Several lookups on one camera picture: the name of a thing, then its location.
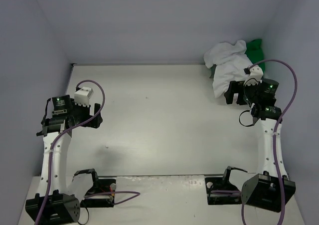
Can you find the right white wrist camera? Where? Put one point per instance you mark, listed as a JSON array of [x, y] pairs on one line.
[[254, 73]]

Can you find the green t shirt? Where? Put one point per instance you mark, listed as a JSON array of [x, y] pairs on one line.
[[254, 52]]

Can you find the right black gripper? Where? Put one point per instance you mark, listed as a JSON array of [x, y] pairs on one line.
[[234, 91]]

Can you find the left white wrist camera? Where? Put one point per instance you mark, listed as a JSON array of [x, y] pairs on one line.
[[84, 94]]

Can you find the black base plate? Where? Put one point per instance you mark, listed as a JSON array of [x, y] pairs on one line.
[[104, 201], [221, 192]]

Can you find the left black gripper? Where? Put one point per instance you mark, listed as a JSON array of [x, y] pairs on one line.
[[93, 117]]

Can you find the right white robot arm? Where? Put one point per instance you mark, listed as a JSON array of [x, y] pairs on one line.
[[270, 188]]

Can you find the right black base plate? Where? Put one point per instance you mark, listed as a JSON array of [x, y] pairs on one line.
[[221, 192]]

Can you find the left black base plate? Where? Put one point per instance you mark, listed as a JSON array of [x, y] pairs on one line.
[[104, 201]]

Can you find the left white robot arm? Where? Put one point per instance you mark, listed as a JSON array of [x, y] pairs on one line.
[[55, 202]]

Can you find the white t shirt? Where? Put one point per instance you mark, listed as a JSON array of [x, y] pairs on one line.
[[229, 61]]

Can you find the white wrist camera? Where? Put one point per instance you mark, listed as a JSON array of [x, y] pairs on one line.
[[254, 73], [84, 94]]

